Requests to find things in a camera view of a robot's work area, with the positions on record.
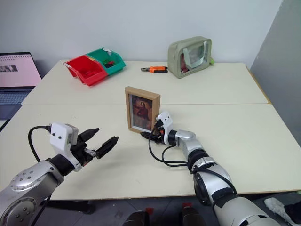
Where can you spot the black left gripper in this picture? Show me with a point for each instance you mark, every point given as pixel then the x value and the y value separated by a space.
pixel 81 150

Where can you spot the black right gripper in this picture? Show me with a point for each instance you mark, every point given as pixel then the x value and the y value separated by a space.
pixel 158 135

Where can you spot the wooden picture frame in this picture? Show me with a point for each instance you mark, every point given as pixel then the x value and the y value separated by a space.
pixel 141 110

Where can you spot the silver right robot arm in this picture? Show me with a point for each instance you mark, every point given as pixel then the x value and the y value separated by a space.
pixel 211 179

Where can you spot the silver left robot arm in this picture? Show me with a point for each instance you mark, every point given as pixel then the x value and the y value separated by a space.
pixel 28 181

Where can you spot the red plastic storage bin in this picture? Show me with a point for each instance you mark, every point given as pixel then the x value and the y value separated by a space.
pixel 88 70

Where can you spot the green plastic storage bin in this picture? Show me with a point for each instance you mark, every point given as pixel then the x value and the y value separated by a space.
pixel 113 66

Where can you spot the small parts in green bin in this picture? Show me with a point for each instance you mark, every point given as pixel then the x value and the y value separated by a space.
pixel 108 63

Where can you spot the dark rounded shape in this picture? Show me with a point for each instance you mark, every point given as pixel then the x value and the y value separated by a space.
pixel 137 219
pixel 191 216

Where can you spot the olive clear zip pouch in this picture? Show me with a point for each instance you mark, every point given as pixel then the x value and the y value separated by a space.
pixel 188 58

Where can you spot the small green object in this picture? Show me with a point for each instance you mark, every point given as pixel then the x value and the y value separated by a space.
pixel 212 61

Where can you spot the open laptop computer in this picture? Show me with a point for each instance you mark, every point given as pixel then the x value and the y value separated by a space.
pixel 16 75

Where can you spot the white crumpled cloth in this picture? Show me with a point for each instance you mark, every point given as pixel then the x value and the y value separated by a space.
pixel 278 208

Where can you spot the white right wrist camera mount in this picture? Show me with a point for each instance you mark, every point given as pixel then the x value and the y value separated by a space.
pixel 167 122

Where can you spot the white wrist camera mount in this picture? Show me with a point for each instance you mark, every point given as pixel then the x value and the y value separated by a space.
pixel 167 122
pixel 60 133

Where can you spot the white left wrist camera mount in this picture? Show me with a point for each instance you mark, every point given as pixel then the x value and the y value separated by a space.
pixel 60 133

